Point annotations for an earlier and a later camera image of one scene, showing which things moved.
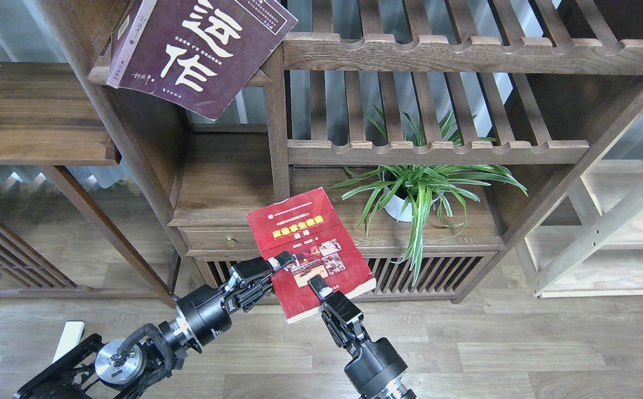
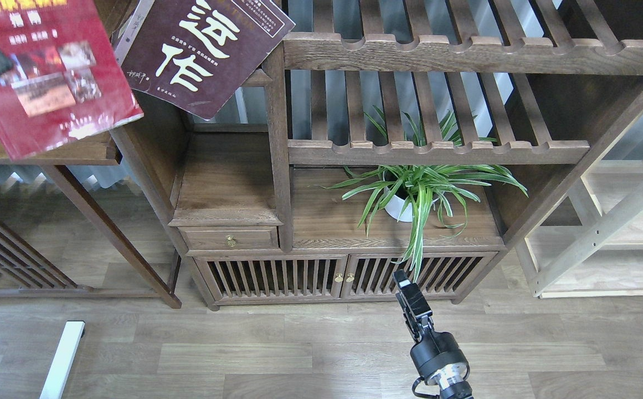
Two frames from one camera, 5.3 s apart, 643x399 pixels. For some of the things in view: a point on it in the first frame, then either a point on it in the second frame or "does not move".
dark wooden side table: (39, 114) does not move
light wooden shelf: (612, 232) does not move
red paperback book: (308, 226) -> (67, 82)
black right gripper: (374, 372) -> (435, 349)
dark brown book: (202, 55) does not move
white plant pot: (398, 208) does not move
